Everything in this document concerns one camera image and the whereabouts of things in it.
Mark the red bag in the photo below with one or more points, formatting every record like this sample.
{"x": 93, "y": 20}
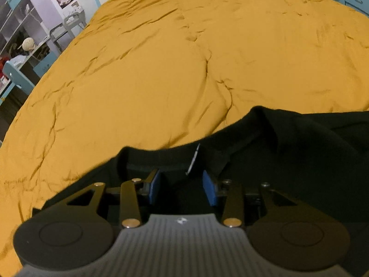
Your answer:
{"x": 3, "y": 66}

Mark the mustard yellow blanket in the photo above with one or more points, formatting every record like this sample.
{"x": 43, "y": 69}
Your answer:
{"x": 173, "y": 63}

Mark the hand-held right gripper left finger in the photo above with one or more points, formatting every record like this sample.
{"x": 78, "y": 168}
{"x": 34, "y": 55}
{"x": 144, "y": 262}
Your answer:
{"x": 155, "y": 186}

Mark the light blue chair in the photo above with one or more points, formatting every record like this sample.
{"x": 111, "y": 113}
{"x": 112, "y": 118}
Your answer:
{"x": 18, "y": 76}

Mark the white and blue shelf unit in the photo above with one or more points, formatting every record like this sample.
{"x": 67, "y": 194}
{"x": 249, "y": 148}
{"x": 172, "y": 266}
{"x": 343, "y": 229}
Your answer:
{"x": 20, "y": 14}

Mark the white round ball lamp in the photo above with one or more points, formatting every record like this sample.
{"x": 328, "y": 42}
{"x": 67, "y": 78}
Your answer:
{"x": 28, "y": 44}

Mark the white and blue desk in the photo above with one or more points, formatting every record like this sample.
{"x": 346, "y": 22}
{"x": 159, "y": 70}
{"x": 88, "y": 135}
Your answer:
{"x": 37, "y": 54}

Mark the black long-sleeve shirt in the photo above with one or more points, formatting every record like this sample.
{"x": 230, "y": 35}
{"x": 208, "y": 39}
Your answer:
{"x": 288, "y": 150}

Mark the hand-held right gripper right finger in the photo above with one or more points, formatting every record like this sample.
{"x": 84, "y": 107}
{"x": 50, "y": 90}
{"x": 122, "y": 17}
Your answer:
{"x": 209, "y": 188}

